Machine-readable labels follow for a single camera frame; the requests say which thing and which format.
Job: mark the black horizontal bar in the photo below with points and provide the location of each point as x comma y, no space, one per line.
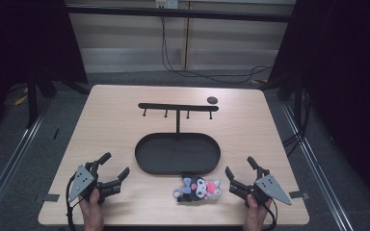
179,13

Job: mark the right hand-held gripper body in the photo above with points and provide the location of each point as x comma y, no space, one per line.
269,187

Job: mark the metal floor rail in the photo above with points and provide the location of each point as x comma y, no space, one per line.
8,166
318,173

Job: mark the grey tape piece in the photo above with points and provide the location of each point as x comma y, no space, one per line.
298,194
51,197

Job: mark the black stand leg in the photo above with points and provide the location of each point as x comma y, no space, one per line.
31,99

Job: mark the black curtain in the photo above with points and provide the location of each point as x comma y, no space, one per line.
343,80
25,41

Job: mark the black round disc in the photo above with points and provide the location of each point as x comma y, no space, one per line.
212,100

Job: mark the yellow floor tape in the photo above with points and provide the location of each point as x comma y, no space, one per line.
21,100

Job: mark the white wall socket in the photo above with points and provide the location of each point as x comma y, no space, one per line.
166,3

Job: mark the black floor tape strip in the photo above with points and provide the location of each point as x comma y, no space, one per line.
56,133

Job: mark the person's left hand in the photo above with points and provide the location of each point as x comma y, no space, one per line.
92,213

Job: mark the person's right hand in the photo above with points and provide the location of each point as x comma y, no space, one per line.
256,215

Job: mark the black hook rack with tray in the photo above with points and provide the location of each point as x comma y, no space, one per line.
177,154

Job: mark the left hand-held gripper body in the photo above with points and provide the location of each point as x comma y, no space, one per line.
86,186

